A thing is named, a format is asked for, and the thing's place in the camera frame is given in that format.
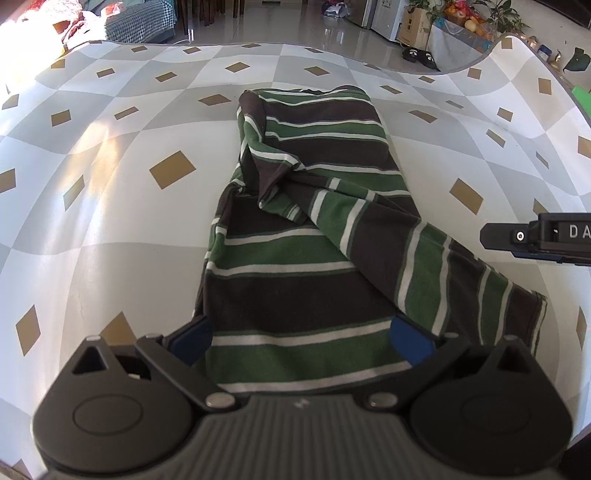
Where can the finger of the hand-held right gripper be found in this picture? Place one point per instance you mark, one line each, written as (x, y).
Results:
(531, 255)
(503, 236)

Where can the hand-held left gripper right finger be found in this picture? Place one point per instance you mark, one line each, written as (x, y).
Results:
(411, 344)

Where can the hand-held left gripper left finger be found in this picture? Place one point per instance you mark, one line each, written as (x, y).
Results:
(194, 341)

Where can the green brown striped t-shirt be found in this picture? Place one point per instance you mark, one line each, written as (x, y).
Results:
(300, 277)

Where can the green board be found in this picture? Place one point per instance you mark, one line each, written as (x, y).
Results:
(584, 101)

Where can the checkered diamond-pattern mat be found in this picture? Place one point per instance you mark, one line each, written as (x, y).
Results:
(115, 230)

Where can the dark green leaf-shaped object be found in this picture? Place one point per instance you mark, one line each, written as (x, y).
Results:
(579, 60)

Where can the blue lidded jar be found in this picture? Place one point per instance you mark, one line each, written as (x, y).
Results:
(545, 51)

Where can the clear-covered side table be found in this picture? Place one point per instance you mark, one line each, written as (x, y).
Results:
(461, 50)

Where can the black slipper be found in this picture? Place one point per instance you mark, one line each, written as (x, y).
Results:
(428, 60)
(411, 54)

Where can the potted plant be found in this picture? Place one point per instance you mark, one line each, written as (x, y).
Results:
(508, 14)
(425, 5)

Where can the pile of fruit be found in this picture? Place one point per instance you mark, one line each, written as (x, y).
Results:
(468, 16)

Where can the cardboard box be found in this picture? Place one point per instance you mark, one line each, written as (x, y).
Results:
(415, 27)

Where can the white refrigerator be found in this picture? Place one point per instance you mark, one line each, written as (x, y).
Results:
(385, 18)

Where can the silver refrigerator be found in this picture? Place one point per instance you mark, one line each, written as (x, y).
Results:
(360, 11)

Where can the plastic bag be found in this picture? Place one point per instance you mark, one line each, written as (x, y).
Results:
(334, 8)

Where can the houndstooth blanket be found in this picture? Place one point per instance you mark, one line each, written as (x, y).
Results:
(138, 21)

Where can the wooden dining chair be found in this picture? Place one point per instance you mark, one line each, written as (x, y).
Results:
(238, 7)
(187, 14)

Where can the red patterned cloth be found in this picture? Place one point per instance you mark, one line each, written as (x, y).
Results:
(60, 18)

